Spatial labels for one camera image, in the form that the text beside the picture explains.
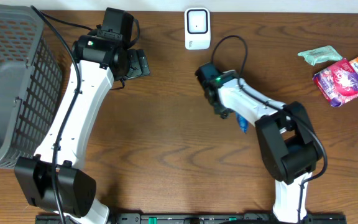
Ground blue Oreo cookie pack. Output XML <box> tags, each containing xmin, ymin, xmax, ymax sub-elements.
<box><xmin>236</xmin><ymin>113</ymin><xmax>249</xmax><ymax>134</ymax></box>

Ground teal wet wipes pack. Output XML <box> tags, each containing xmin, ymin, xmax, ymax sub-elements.
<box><xmin>298</xmin><ymin>45</ymin><xmax>343</xmax><ymax>66</ymax></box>

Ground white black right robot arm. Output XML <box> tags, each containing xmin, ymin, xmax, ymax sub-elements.
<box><xmin>195</xmin><ymin>63</ymin><xmax>324</xmax><ymax>223</ymax></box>

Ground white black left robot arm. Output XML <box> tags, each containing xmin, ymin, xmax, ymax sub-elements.
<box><xmin>14</xmin><ymin>35</ymin><xmax>150</xmax><ymax>223</ymax></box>

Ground white barcode scanner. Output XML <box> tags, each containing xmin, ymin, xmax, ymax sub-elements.
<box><xmin>184</xmin><ymin>7</ymin><xmax>211</xmax><ymax>50</ymax></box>

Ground grey plastic mesh basket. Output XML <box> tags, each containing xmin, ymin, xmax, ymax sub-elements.
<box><xmin>0</xmin><ymin>4</ymin><xmax>63</xmax><ymax>169</ymax></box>

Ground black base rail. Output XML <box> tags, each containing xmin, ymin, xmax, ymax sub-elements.
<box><xmin>35</xmin><ymin>212</ymin><xmax>347</xmax><ymax>224</ymax></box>

